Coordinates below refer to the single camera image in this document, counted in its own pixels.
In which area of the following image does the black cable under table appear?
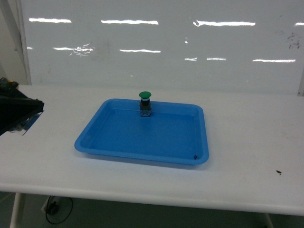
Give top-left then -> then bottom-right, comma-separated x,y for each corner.
45,195 -> 74,225

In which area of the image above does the white table leg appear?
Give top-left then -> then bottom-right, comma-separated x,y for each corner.
9,193 -> 26,228
264,213 -> 274,228

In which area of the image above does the white whiteboard panel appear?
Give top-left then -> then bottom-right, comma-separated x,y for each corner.
19,0 -> 304,95

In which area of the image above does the white table leg left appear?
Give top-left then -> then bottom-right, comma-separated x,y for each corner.
9,193 -> 26,228

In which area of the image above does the green push button switch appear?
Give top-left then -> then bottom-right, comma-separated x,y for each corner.
139,91 -> 152,117

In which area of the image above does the white table leg right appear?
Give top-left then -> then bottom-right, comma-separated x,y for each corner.
264,213 -> 274,228

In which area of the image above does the blue plastic tray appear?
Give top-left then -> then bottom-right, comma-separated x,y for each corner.
75,99 -> 209,165

